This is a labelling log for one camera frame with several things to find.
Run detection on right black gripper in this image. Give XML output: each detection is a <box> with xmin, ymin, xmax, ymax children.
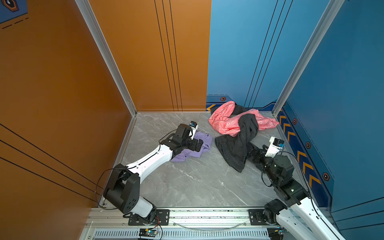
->
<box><xmin>246</xmin><ymin>141</ymin><xmax>280</xmax><ymax>186</ymax></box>

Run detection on purple cloth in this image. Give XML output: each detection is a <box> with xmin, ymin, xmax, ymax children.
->
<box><xmin>171</xmin><ymin>131</ymin><xmax>214</xmax><ymax>163</ymax></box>

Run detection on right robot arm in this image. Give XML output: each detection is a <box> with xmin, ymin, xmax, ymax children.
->
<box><xmin>247</xmin><ymin>144</ymin><xmax>344</xmax><ymax>240</ymax></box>

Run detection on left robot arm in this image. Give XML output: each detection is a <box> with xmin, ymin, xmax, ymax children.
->
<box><xmin>103</xmin><ymin>121</ymin><xmax>204</xmax><ymax>223</ymax></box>

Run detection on dark grey cloth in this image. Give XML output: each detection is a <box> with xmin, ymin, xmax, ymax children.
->
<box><xmin>215</xmin><ymin>104</ymin><xmax>259</xmax><ymax>173</ymax></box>

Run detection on pink patterned cloth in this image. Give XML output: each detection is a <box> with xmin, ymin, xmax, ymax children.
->
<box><xmin>209</xmin><ymin>101</ymin><xmax>279</xmax><ymax>137</ymax></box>

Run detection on right small circuit board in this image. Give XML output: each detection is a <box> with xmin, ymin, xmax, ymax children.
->
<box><xmin>267</xmin><ymin>228</ymin><xmax>284</xmax><ymax>240</ymax></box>

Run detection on small circuit board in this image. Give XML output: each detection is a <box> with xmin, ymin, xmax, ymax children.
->
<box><xmin>267</xmin><ymin>228</ymin><xmax>284</xmax><ymax>240</ymax></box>
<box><xmin>138</xmin><ymin>229</ymin><xmax>160</xmax><ymax>240</ymax></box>

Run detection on left small circuit board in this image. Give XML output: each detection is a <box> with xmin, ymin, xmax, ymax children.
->
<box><xmin>138</xmin><ymin>229</ymin><xmax>160</xmax><ymax>240</ymax></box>

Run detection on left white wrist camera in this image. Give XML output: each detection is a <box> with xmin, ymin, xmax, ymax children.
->
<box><xmin>189</xmin><ymin>121</ymin><xmax>199</xmax><ymax>139</ymax></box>

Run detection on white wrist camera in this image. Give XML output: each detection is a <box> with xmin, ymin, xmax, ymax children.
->
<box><xmin>189</xmin><ymin>121</ymin><xmax>199</xmax><ymax>139</ymax></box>
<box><xmin>265</xmin><ymin>137</ymin><xmax>285</xmax><ymax>158</ymax></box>

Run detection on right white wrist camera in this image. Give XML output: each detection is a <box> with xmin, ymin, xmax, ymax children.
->
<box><xmin>265</xmin><ymin>137</ymin><xmax>285</xmax><ymax>158</ymax></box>

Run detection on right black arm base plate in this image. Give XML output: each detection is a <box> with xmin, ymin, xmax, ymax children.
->
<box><xmin>248</xmin><ymin>209</ymin><xmax>268</xmax><ymax>226</ymax></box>

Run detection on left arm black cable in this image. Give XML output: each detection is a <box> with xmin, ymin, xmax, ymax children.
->
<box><xmin>94</xmin><ymin>166</ymin><xmax>130</xmax><ymax>211</ymax></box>

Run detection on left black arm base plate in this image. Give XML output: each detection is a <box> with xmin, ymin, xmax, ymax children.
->
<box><xmin>128</xmin><ymin>209</ymin><xmax>170</xmax><ymax>226</ymax></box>

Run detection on clear cable on rail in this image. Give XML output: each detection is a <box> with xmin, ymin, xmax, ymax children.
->
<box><xmin>170</xmin><ymin>220</ymin><xmax>249</xmax><ymax>232</ymax></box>

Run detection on aluminium front frame rail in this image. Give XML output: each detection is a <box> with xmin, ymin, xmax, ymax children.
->
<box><xmin>80</xmin><ymin>207</ymin><xmax>297</xmax><ymax>240</ymax></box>

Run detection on right aluminium corner post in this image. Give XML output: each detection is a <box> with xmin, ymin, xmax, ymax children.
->
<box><xmin>272</xmin><ymin>0</ymin><xmax>345</xmax><ymax>117</ymax></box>

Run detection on aluminium corner post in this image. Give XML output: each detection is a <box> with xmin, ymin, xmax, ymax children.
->
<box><xmin>272</xmin><ymin>0</ymin><xmax>345</xmax><ymax>117</ymax></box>
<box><xmin>75</xmin><ymin>0</ymin><xmax>137</xmax><ymax>117</ymax></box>

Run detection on left aluminium corner post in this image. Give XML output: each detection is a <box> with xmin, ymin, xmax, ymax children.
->
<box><xmin>75</xmin><ymin>0</ymin><xmax>137</xmax><ymax>117</ymax></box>

